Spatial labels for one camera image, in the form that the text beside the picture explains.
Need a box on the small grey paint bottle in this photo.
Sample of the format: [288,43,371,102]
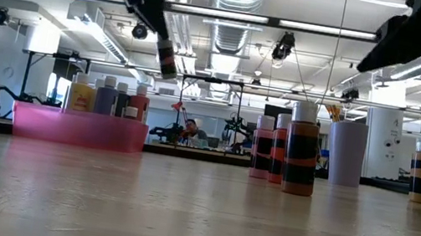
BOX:
[151,37,183,82]

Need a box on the large red paint bottle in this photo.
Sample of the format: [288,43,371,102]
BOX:
[126,82,154,125]

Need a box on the large black paint bottle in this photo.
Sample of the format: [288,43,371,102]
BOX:
[113,80,134,120]

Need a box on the large purple paint bottle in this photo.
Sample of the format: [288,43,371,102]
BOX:
[92,74,122,117]

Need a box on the large yellow paint bottle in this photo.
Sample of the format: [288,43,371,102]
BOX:
[66,70,99,114]

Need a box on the small mauve paint bottle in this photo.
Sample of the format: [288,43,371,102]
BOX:
[278,100,326,198]

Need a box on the small orange-red paint bottle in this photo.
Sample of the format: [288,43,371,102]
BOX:
[265,111,293,185]

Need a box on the small pink paint bottle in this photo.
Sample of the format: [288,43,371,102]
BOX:
[247,114,279,182]

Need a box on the red desk lamp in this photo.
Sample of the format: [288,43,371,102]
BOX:
[168,100,193,126]

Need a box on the white round pillar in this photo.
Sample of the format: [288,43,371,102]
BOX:
[357,82,413,182]

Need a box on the black overhead beam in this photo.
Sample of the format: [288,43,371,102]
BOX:
[89,0,421,53]

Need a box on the person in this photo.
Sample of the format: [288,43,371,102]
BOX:
[179,116,213,149]

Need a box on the lavender cup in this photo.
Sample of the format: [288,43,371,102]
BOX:
[321,118,372,189]

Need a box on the pink plastic bin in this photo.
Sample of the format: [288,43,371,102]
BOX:
[8,100,151,157]

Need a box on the black monitor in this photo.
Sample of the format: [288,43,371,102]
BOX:
[264,103,294,121]

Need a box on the white rectangular air duct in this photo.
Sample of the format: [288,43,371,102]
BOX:
[59,0,139,66]

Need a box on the thin hanging wire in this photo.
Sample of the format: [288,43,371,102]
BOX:
[321,0,349,106]

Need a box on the black hanging camera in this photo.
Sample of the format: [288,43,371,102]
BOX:
[269,29,298,63]
[340,85,362,103]

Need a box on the black workstation frame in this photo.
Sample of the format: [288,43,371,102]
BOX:
[18,48,93,112]
[170,72,248,157]

